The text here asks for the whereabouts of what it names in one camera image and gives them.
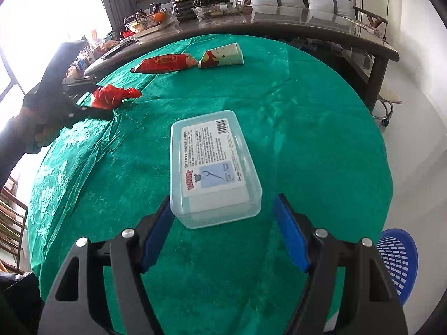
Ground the green patterned tablecloth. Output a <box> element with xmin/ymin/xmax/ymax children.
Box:
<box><xmin>28</xmin><ymin>34</ymin><xmax>393</xmax><ymax>335</ymax></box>

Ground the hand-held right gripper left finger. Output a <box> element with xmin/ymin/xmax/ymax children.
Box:
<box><xmin>41</xmin><ymin>195</ymin><xmax>175</xmax><ymax>335</ymax></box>

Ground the person's left hand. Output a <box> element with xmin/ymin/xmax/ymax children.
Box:
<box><xmin>21</xmin><ymin>106</ymin><xmax>54</xmax><ymax>155</ymax></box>

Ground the person's left forearm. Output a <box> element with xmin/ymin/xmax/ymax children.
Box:
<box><xmin>0</xmin><ymin>115</ymin><xmax>42</xmax><ymax>191</ymax></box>

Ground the wooden armchair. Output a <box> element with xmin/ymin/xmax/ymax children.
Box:
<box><xmin>353</xmin><ymin>5</ymin><xmax>389</xmax><ymax>31</ymax></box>

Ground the wooden slatted chair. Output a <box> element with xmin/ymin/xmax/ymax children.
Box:
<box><xmin>0</xmin><ymin>178</ymin><xmax>29</xmax><ymax>273</ymax></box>

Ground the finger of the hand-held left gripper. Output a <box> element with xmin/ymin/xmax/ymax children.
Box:
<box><xmin>64</xmin><ymin>81</ymin><xmax>94</xmax><ymax>96</ymax></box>
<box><xmin>68</xmin><ymin>107</ymin><xmax>114</xmax><ymax>120</ymax></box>

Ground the dark glossy dining table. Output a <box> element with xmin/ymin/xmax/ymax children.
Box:
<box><xmin>84</xmin><ymin>3</ymin><xmax>400</xmax><ymax>112</ymax></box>

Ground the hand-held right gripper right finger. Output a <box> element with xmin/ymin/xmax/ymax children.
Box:
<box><xmin>272</xmin><ymin>193</ymin><xmax>409</xmax><ymax>335</ymax></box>

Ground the red plastic bag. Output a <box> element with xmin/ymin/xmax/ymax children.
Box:
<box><xmin>89</xmin><ymin>84</ymin><xmax>142</xmax><ymax>111</ymax></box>

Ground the white red paper cup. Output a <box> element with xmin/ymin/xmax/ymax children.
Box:
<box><xmin>198</xmin><ymin>42</ymin><xmax>244</xmax><ymax>68</ymax></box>

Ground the pile of dark snacks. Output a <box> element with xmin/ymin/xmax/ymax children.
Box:
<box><xmin>194</xmin><ymin>0</ymin><xmax>238</xmax><ymax>8</ymax></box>

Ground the red snack wrapper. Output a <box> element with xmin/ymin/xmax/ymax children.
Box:
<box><xmin>131</xmin><ymin>52</ymin><xmax>198</xmax><ymax>75</ymax></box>

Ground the blue plastic basket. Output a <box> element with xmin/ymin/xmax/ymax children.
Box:
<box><xmin>375</xmin><ymin>228</ymin><xmax>419</xmax><ymax>308</ymax></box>

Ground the large glass bowl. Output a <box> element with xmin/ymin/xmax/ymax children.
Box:
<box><xmin>191</xmin><ymin>0</ymin><xmax>246</xmax><ymax>19</ymax></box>

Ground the glass fruit bowl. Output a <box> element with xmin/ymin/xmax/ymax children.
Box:
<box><xmin>126</xmin><ymin>12</ymin><xmax>165</xmax><ymax>33</ymax></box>

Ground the clear plastic box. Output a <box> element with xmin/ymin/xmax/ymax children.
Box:
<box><xmin>169</xmin><ymin>110</ymin><xmax>263</xmax><ymax>230</ymax></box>

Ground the grey curtain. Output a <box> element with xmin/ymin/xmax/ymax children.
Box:
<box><xmin>92</xmin><ymin>0</ymin><xmax>135</xmax><ymax>34</ymax></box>

